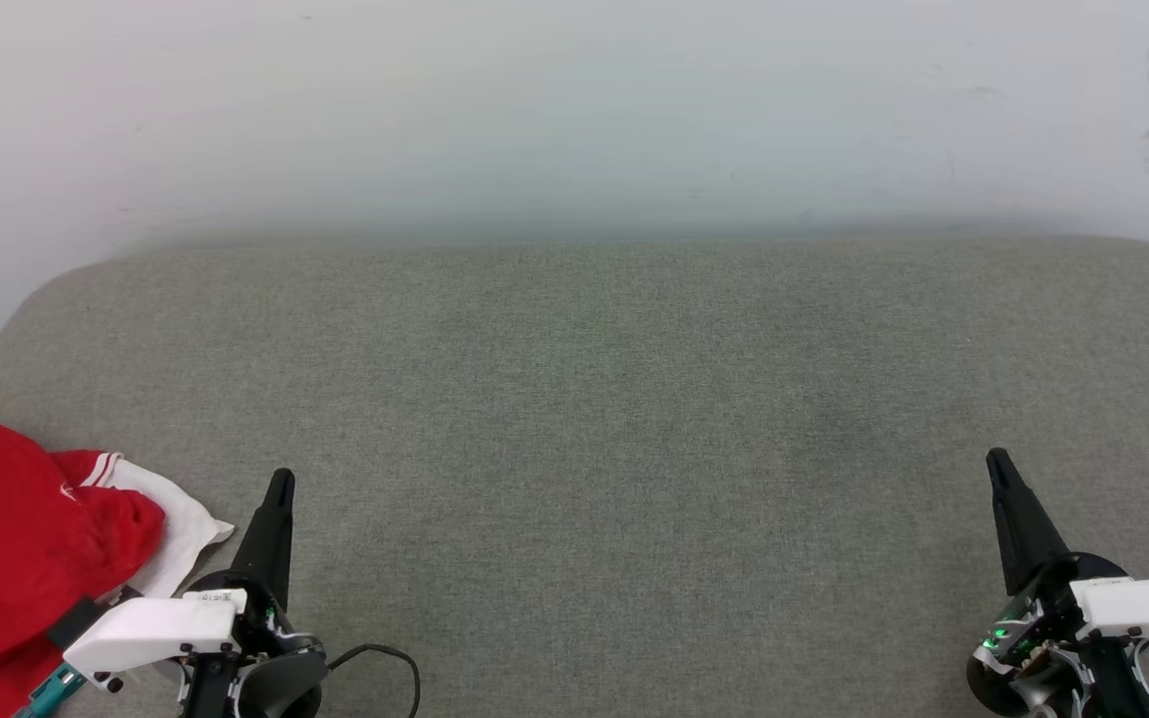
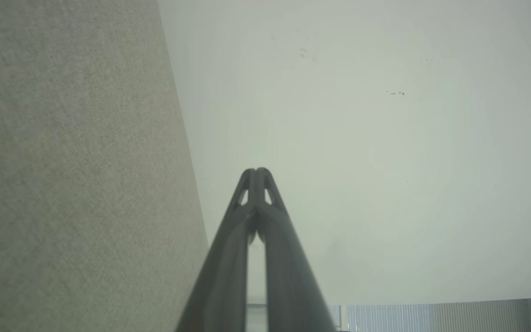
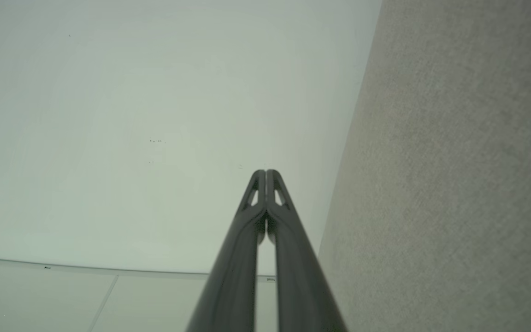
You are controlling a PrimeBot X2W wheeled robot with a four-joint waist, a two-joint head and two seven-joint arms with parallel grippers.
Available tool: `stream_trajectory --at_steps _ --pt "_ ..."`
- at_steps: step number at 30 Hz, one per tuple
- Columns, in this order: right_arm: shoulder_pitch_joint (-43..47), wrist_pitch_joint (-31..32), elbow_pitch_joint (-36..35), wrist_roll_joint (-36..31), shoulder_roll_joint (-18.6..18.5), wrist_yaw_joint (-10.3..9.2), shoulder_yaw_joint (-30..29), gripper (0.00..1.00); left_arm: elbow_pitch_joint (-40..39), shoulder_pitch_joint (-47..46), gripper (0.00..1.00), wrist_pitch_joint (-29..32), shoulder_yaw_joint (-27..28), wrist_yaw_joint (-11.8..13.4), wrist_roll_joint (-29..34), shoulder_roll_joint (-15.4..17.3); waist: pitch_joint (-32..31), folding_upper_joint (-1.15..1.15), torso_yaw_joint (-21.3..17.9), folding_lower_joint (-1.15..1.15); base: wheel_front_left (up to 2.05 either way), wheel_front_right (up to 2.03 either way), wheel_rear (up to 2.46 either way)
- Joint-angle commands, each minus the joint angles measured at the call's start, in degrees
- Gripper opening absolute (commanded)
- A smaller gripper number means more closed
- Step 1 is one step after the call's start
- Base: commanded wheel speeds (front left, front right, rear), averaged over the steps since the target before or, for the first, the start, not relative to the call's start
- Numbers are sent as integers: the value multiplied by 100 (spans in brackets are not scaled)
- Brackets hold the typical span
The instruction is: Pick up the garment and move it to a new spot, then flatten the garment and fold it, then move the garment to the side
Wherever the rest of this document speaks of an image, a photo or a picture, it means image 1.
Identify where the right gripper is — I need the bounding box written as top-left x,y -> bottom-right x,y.
966,448 -> 1149,718

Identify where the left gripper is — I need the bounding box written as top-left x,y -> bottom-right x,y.
63,469 -> 326,691

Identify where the red basketball jersey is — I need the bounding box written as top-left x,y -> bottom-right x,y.
0,415 -> 236,718

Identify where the thin black cable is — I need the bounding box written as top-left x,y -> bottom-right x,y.
325,643 -> 423,718

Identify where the teal camera cable connector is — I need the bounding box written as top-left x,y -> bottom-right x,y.
14,666 -> 89,718

